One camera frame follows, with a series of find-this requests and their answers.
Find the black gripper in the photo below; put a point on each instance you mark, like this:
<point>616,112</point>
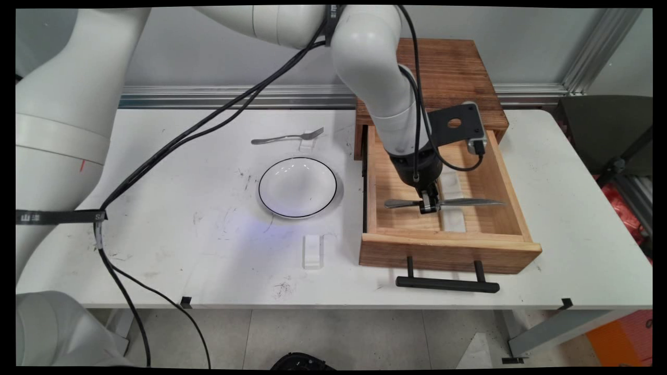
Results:
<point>417,169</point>

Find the steel serrated table knife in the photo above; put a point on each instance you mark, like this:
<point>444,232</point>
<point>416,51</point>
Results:
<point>469,202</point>

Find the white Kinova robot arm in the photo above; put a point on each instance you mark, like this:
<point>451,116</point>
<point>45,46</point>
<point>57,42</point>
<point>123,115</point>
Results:
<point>365,52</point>

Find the white ceramic cutlery rest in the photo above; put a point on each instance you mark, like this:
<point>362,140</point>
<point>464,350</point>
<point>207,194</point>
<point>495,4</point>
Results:
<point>453,221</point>
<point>454,185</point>

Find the light wooden drawer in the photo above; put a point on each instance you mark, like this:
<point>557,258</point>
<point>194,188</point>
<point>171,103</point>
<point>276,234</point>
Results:
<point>396,229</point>

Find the white ceramic knife rest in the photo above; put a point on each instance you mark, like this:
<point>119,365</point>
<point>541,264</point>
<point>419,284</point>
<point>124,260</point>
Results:
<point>312,255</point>

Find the white plate with black rim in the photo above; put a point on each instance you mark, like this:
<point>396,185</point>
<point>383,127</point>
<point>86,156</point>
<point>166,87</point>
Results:
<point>297,187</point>

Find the white ceramic fork rest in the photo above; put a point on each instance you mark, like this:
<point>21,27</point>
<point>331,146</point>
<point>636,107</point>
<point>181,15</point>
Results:
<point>307,146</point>

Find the dark brown wooden cabinet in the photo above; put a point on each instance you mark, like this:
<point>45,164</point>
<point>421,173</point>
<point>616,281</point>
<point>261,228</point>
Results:
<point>458,67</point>

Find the steel fork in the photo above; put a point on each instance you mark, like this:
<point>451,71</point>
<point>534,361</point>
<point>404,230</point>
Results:
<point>281,138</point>

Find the black tape piece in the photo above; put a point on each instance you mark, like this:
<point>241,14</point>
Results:
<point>566,303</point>
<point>186,301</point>

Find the grey table leg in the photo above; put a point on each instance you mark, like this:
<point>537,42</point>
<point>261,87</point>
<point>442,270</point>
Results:
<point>557,328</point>

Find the red plastic bag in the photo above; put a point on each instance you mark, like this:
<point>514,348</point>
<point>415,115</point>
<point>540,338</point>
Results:
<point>625,211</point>

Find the black round floor object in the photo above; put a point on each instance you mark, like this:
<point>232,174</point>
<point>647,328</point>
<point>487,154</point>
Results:
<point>302,362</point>

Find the orange box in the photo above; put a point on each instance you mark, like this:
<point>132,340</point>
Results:
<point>622,338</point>

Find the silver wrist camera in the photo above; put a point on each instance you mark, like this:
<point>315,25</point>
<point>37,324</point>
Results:
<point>478,138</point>

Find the slanted aluminium frame post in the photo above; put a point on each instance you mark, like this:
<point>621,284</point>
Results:
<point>599,52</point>

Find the horizontal aluminium frame rail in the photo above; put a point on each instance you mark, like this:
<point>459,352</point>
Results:
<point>208,96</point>

